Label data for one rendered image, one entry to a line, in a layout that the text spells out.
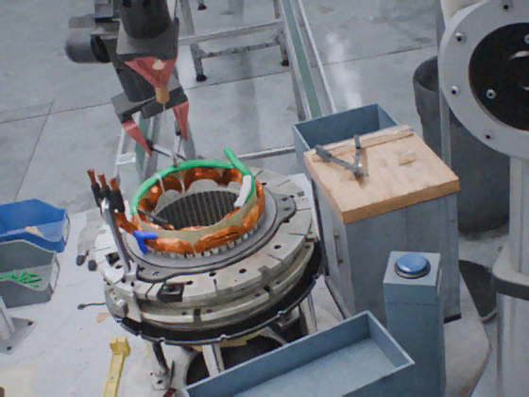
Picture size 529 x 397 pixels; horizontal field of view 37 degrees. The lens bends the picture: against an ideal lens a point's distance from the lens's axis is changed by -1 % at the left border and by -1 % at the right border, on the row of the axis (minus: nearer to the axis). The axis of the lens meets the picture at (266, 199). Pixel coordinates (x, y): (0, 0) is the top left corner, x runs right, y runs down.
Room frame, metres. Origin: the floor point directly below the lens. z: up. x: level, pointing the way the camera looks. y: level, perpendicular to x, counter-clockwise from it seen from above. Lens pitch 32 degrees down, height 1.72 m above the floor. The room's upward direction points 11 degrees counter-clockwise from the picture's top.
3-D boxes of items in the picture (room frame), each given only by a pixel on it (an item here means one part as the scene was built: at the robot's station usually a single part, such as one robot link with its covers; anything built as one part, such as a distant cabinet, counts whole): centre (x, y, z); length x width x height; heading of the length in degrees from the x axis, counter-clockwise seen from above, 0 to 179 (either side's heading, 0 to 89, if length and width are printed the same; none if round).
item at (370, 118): (1.23, -0.16, 0.92); 0.17 x 0.11 x 0.28; 99
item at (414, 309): (0.84, -0.18, 0.91); 0.07 x 0.07 x 0.25; 68
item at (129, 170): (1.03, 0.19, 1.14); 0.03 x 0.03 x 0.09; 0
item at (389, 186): (1.07, -0.18, 1.05); 0.20 x 0.19 x 0.02; 9
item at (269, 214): (0.96, 0.10, 1.05); 0.22 x 0.22 x 0.12
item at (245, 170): (0.98, 0.03, 1.15); 0.15 x 0.04 x 0.02; 0
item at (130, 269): (0.86, 0.20, 1.15); 0.03 x 0.02 x 0.12; 172
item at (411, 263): (0.84, -0.18, 1.04); 0.04 x 0.04 x 0.01
